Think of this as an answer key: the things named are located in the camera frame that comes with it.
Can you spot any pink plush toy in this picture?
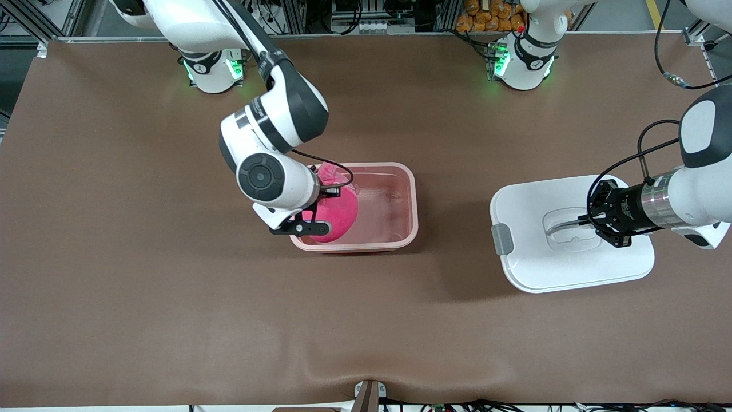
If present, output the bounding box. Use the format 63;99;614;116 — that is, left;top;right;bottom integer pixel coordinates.
302;162;359;244

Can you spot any white lid with grey handle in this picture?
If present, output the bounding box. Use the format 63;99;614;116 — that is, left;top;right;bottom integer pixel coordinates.
490;175;655;294

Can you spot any pink plastic box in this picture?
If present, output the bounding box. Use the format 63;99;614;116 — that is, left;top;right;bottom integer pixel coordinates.
289;162;419;253

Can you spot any brown table mat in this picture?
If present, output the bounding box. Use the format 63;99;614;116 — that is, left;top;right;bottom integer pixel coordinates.
0;31;732;408

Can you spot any orange packets pile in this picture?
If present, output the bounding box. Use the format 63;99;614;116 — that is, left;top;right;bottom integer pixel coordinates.
456;0;527;33

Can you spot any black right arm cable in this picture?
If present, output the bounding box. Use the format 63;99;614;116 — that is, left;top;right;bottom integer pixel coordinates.
217;0;355;195

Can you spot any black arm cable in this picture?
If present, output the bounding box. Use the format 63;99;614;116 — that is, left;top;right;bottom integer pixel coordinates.
217;0;355;195
589;0;732;229

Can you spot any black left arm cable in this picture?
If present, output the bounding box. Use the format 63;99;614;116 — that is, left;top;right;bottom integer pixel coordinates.
589;0;732;229

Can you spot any aluminium frame strut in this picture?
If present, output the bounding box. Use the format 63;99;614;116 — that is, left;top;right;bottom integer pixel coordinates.
11;0;86;43
683;17;732;46

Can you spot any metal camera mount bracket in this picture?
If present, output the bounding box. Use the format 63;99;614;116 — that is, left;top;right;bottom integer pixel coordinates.
352;379;388;412

